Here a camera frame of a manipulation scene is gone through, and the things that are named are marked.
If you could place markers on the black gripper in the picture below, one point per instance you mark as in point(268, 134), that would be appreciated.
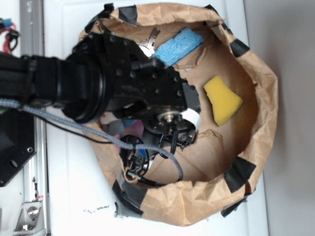
point(128, 83)

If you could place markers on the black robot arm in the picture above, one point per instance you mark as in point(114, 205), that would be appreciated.
point(41, 82)

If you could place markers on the yellow sponge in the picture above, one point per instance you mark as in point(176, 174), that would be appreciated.
point(225, 103)

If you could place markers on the brown paper bag bin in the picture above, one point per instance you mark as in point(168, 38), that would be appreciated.
point(224, 164)

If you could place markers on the blue sponge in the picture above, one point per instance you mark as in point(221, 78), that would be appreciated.
point(178, 47)

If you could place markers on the grey plush toy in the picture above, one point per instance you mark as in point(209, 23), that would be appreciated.
point(121, 128)

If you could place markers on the wrist camera assembly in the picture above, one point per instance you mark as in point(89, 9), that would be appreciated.
point(139, 161)

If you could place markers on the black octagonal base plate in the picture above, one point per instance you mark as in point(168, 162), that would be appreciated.
point(17, 144)

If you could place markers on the aluminium frame rail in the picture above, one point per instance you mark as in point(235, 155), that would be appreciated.
point(35, 172)

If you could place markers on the metal corner bracket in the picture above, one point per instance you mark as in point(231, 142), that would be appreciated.
point(31, 219)

